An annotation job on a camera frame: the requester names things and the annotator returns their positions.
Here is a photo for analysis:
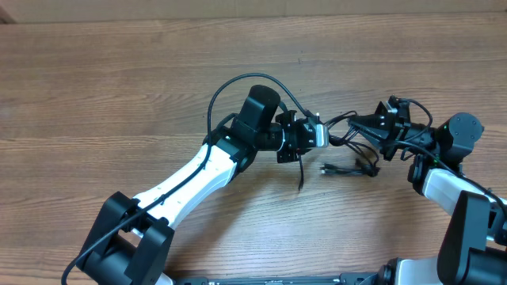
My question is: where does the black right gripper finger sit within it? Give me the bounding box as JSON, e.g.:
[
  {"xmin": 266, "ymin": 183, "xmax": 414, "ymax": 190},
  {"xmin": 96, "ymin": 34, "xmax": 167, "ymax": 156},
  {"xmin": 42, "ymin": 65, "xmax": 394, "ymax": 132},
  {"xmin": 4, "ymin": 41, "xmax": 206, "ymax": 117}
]
[
  {"xmin": 359, "ymin": 128, "xmax": 392, "ymax": 153},
  {"xmin": 348, "ymin": 114, "xmax": 386, "ymax": 129}
]

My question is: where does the black usb cable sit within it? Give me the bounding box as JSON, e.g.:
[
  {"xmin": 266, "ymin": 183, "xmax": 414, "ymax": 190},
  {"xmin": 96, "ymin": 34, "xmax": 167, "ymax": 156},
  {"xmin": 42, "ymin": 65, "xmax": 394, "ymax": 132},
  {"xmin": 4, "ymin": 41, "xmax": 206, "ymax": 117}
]
[{"xmin": 297, "ymin": 109, "xmax": 382, "ymax": 192}]

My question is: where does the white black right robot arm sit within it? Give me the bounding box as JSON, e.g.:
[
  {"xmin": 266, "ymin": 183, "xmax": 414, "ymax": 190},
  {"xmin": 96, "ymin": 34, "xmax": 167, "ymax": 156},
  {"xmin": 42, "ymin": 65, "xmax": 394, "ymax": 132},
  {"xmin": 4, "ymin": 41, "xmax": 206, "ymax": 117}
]
[{"xmin": 348, "ymin": 96, "xmax": 506, "ymax": 284}]

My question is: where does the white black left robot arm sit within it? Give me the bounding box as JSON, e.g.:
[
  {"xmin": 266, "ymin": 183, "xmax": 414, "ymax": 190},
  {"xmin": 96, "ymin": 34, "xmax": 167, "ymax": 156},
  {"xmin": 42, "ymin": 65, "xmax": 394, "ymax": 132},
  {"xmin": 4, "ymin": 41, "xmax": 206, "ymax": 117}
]
[{"xmin": 74, "ymin": 85, "xmax": 329, "ymax": 285}]

